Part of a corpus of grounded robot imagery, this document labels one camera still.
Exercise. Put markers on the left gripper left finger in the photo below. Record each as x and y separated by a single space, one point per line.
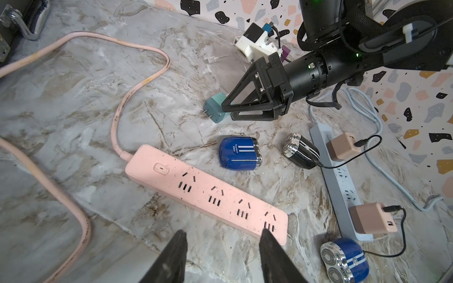
170 265

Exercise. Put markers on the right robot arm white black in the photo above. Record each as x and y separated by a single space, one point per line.
342 41

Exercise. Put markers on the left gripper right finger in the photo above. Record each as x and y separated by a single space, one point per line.
276 265

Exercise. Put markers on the pink charger near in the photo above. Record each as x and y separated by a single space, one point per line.
372 219

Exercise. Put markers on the blue shaver with white stripes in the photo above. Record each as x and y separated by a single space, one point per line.
239 153

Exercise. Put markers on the grey-blue power strip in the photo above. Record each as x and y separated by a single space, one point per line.
342 191

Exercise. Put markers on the pink charger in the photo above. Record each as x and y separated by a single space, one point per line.
372 219
343 147

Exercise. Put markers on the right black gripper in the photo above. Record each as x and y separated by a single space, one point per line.
263 94

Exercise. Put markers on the pink power strip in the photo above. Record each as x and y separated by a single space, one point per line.
152 168

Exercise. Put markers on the pink charger far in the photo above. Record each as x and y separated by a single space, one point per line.
343 147

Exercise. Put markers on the purple small block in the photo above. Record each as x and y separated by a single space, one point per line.
285 51

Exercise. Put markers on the teal USB charger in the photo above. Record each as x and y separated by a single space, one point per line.
213 108

